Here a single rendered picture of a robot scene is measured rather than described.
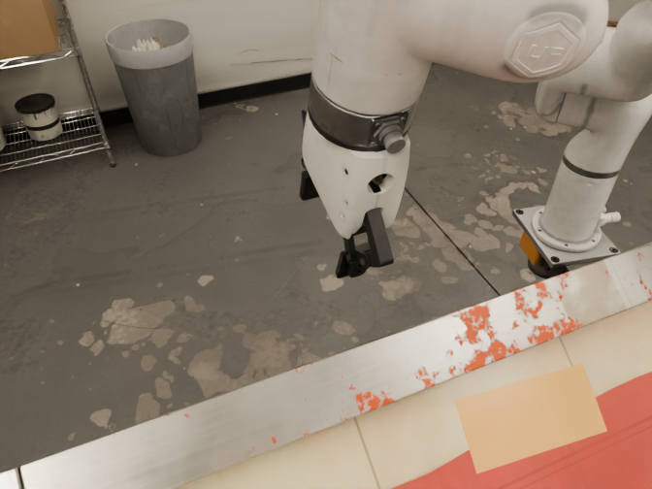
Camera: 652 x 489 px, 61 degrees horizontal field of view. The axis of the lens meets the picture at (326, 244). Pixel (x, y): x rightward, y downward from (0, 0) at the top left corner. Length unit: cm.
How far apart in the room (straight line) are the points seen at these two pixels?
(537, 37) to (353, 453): 26
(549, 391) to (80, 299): 241
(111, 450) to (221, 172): 295
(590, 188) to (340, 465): 77
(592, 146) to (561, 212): 14
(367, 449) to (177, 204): 274
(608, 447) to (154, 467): 30
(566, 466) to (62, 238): 279
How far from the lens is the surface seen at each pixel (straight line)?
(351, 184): 39
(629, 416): 47
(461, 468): 40
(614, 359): 47
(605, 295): 43
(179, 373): 229
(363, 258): 44
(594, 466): 45
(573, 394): 44
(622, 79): 86
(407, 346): 35
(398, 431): 38
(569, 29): 32
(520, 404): 42
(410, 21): 31
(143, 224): 297
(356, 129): 37
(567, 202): 106
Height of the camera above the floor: 183
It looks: 43 degrees down
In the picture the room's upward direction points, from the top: straight up
